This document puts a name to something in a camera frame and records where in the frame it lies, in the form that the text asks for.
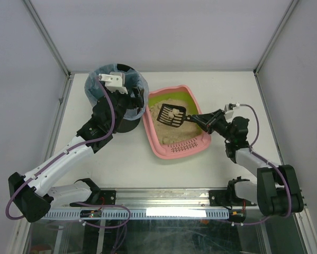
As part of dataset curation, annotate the blue plastic bin liner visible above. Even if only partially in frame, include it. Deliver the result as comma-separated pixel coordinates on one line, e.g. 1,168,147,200
84,63,150,120

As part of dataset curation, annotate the pink green litter box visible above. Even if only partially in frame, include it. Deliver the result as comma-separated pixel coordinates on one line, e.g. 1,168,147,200
142,85,211,159

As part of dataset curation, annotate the black trash bin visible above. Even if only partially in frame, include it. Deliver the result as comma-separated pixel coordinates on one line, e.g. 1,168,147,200
115,63,149,133

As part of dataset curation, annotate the black slotted litter scoop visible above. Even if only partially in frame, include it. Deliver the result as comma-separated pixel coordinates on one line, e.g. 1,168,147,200
156,103,196,128

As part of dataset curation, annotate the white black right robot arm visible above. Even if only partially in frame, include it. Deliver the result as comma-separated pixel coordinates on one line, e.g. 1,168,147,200
187,110,304,217

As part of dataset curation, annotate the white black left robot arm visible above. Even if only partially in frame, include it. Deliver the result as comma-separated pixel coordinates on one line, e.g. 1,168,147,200
5,85,148,223

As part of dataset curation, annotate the litter clump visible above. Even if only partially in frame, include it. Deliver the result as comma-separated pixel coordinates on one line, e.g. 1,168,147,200
168,108,181,119

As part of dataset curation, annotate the beige cat litter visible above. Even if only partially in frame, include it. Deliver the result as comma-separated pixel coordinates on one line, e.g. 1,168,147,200
149,98,202,144

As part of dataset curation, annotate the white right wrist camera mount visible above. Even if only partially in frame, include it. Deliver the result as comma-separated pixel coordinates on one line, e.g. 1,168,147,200
224,103,240,120

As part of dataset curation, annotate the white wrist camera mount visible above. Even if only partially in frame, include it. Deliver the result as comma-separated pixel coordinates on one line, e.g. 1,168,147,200
224,103,240,120
98,71,128,94

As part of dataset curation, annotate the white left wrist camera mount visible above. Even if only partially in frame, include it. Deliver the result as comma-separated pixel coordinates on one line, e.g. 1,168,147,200
98,71,128,94

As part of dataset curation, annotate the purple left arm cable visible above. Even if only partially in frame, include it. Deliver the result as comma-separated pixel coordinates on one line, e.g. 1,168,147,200
5,75,114,220

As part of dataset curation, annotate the left aluminium frame post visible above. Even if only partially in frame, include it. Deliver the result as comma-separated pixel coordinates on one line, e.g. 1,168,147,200
22,0,74,79

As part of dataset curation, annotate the aluminium frame post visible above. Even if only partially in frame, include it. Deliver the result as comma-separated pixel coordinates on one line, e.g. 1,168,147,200
22,0,74,79
253,0,300,76

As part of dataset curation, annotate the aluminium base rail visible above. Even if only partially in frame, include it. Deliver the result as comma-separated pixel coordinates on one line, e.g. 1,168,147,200
22,187,304,212

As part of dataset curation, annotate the white slotted cable duct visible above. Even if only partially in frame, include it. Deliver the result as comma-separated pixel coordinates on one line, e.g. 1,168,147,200
43,207,229,221

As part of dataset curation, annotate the right aluminium frame post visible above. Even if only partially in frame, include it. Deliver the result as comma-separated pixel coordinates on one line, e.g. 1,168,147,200
253,0,300,76

